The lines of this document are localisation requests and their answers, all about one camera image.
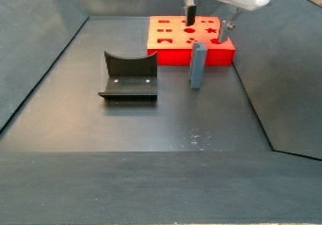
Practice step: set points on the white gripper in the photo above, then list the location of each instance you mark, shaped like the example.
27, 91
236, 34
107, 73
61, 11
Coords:
228, 21

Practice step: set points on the blue arch peg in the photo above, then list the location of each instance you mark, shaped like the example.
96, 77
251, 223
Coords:
196, 64

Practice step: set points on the red shape sorter board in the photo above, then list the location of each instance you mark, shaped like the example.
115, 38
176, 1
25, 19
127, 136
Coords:
171, 39

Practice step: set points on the dark curved holder stand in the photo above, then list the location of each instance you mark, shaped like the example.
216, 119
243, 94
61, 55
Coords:
132, 77

